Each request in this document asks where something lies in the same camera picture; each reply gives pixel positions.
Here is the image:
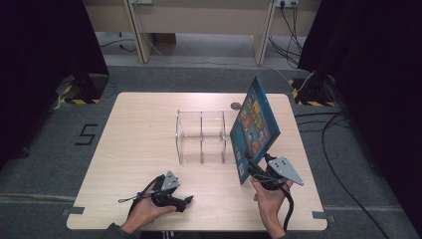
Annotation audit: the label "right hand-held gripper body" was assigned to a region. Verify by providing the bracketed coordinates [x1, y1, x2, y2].
[248, 153, 305, 191]

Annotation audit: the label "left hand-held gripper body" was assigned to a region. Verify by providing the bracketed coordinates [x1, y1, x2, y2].
[150, 170, 183, 213]

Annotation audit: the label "blue picture book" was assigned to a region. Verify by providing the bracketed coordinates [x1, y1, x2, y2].
[229, 76, 282, 185]

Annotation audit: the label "clear acrylic book rack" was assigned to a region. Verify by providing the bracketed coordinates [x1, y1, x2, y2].
[174, 109, 237, 165]

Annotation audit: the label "person's left hand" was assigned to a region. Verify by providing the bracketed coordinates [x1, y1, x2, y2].
[119, 182, 177, 234]

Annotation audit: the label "person's right hand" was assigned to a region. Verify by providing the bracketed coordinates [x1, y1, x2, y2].
[250, 176, 295, 235]

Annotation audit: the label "grey tape strip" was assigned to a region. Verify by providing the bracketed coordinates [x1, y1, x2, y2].
[61, 205, 86, 217]
[312, 210, 336, 223]

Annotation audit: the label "black stand base, hazard tape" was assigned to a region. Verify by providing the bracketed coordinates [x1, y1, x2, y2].
[59, 73, 110, 106]
[288, 77, 336, 108]

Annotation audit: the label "black curtain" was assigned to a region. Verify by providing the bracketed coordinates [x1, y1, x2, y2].
[0, 0, 110, 170]
[297, 0, 422, 230]

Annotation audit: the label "beige wooden desk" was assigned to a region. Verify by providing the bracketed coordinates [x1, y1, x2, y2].
[82, 0, 322, 66]

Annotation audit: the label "left hand-held gripper cable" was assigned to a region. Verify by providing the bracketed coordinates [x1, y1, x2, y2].
[117, 174, 166, 204]

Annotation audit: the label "hand-held gripper cable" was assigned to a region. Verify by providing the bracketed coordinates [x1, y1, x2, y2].
[280, 183, 296, 232]
[117, 174, 166, 204]

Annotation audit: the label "right hand-held gripper cable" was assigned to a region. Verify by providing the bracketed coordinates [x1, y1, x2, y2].
[280, 183, 296, 232]

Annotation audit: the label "black cables at socket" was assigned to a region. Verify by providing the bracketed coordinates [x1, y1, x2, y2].
[267, 1, 305, 70]

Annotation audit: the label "black thin floor cable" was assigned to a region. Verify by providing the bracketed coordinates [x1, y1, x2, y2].
[99, 31, 137, 54]

